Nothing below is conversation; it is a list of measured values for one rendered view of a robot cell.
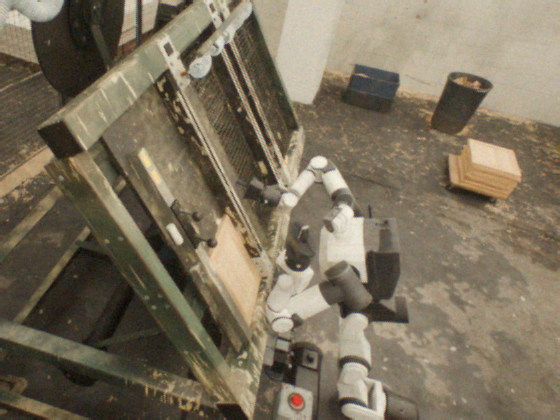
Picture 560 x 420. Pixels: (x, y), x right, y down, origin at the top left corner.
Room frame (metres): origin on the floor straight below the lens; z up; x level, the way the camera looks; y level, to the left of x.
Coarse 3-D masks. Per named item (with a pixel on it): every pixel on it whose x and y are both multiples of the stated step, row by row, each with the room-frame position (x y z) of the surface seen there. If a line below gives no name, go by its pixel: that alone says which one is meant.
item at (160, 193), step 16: (144, 176) 1.10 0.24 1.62; (160, 176) 1.14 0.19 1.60; (160, 192) 1.09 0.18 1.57; (160, 208) 1.09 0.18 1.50; (176, 224) 1.08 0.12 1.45; (192, 256) 1.07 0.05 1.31; (208, 272) 1.05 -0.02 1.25; (224, 288) 1.08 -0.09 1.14; (224, 304) 1.04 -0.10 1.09; (240, 320) 1.05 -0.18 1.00; (240, 336) 1.02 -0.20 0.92
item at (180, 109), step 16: (160, 48) 1.45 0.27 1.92; (176, 64) 1.49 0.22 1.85; (208, 64) 1.47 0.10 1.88; (160, 80) 1.47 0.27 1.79; (176, 80) 1.44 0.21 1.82; (176, 96) 1.46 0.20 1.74; (176, 112) 1.46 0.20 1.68; (192, 112) 1.49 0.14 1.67; (192, 128) 1.45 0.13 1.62; (192, 144) 1.45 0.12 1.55; (208, 144) 1.48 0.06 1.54; (208, 160) 1.43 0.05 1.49; (208, 176) 1.43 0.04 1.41; (224, 176) 1.46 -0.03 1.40; (224, 192) 1.42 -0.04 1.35; (224, 208) 1.42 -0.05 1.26; (240, 208) 1.44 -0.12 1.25; (240, 224) 1.40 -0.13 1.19; (256, 240) 1.43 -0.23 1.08; (256, 256) 1.38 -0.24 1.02
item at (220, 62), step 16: (208, 0) 2.08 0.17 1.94; (208, 32) 2.06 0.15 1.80; (224, 32) 2.10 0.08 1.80; (224, 64) 2.04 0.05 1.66; (224, 80) 2.04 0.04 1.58; (240, 96) 2.02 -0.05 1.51; (240, 112) 2.02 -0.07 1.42; (256, 128) 2.03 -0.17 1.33; (256, 144) 2.00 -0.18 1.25; (272, 160) 2.03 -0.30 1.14; (272, 176) 1.98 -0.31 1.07
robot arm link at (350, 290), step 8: (352, 272) 1.06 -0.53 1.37; (344, 280) 1.03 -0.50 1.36; (352, 280) 1.03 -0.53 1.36; (320, 288) 1.04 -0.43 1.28; (328, 288) 1.03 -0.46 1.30; (336, 288) 1.02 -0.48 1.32; (344, 288) 1.01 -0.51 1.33; (352, 288) 1.01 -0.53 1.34; (360, 288) 1.02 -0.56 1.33; (328, 296) 1.01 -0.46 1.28; (336, 296) 1.00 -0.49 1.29; (344, 296) 1.00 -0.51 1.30; (352, 296) 1.00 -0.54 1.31; (360, 296) 1.00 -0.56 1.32; (368, 296) 1.01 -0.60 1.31; (328, 304) 1.00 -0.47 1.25; (352, 304) 0.99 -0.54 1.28; (360, 304) 0.98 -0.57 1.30
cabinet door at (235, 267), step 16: (224, 224) 1.35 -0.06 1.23; (224, 240) 1.28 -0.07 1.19; (240, 240) 1.39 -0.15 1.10; (208, 256) 1.15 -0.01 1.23; (224, 256) 1.23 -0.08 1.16; (240, 256) 1.33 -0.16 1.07; (224, 272) 1.17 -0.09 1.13; (240, 272) 1.26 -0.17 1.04; (256, 272) 1.37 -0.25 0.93; (240, 288) 1.20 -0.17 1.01; (256, 288) 1.30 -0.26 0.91; (240, 304) 1.13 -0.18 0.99
